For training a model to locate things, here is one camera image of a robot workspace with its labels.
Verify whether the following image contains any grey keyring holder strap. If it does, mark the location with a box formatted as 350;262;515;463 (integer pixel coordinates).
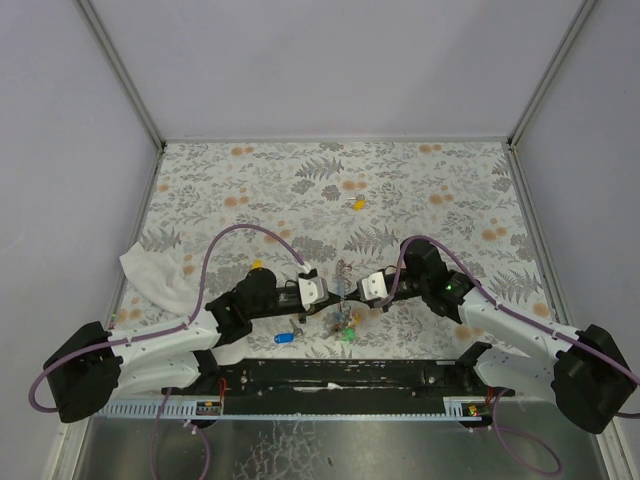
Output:
323;258;364;344

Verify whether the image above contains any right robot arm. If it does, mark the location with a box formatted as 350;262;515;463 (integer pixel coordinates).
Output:
347;235;639;434

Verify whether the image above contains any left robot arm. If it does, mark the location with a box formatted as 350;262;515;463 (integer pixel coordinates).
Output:
43;268;340;424

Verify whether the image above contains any blue tag key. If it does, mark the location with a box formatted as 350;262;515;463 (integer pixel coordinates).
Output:
274;319;304;344

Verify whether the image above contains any yellow tag key far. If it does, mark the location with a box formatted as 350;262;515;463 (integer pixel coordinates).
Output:
347;195;366;211

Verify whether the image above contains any floral table mat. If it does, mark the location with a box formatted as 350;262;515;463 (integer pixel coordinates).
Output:
102;141;581;360

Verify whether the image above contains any white cloth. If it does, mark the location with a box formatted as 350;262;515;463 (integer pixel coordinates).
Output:
118;240;247;367

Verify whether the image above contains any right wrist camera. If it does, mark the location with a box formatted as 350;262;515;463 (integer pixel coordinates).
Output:
357;271;388;302

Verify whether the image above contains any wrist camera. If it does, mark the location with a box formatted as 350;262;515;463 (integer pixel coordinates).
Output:
357;271;388;302
297;268;329;310

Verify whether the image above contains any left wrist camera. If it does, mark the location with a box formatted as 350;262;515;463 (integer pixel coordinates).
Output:
297;268;329;310

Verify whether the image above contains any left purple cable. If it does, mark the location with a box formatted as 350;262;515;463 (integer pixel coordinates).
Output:
28;224;314;412

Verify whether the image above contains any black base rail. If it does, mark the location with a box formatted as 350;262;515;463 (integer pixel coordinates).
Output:
172;359;498;416

